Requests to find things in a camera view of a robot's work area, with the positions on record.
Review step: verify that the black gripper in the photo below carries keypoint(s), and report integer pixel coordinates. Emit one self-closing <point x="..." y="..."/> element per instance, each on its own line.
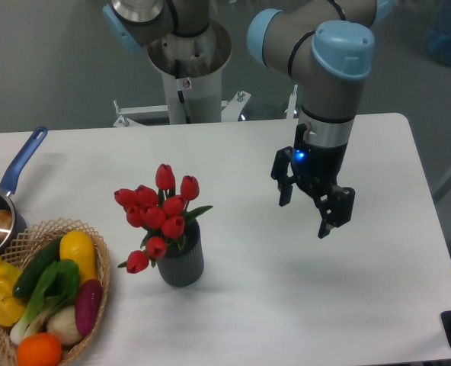
<point x="315" y="169"/>

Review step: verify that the red tulip bouquet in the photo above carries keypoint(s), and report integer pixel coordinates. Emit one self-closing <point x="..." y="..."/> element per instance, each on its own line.
<point x="164" y="213"/>

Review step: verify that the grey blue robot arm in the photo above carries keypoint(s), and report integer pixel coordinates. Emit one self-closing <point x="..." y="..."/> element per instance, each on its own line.
<point x="326" y="47"/>

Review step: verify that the grey ribbed vase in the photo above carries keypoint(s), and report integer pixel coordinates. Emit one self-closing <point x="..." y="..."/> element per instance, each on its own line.
<point x="180" y="268"/>

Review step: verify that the blue translucent container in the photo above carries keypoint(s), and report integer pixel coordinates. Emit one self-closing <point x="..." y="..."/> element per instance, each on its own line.
<point x="437" y="37"/>

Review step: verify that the yellow squash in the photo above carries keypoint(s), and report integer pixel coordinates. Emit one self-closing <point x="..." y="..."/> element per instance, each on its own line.
<point x="79" y="247"/>

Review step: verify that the woven wicker basket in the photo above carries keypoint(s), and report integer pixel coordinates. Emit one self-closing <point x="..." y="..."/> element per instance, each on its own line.
<point x="25" y="247"/>

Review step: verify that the purple sweet potato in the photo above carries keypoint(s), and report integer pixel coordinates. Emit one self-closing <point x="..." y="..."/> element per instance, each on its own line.
<point x="87" y="305"/>

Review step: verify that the green bok choy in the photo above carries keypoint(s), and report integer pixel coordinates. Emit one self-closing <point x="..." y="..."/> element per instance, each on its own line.
<point x="57" y="287"/>

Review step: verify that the beige garlic bulb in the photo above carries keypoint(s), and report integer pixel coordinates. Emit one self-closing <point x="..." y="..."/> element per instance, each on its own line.
<point x="63" y="326"/>

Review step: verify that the green cucumber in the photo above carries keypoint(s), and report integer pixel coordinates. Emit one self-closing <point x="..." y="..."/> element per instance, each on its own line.
<point x="27" y="281"/>

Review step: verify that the orange fruit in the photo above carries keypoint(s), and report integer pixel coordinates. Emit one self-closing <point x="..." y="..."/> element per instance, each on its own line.
<point x="40" y="349"/>

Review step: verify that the yellow bell pepper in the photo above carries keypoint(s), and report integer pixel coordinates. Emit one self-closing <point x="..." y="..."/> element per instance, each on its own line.
<point x="11" y="308"/>

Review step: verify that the white pedestal base frame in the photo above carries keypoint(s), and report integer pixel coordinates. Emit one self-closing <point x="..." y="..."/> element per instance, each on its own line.
<point x="238" y="109"/>

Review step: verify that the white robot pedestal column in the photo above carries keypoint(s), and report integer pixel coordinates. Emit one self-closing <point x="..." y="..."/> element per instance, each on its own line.
<point x="191" y="68"/>

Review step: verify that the blue handled saucepan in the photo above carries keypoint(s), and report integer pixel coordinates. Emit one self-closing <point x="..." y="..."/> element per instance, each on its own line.
<point x="9" y="183"/>

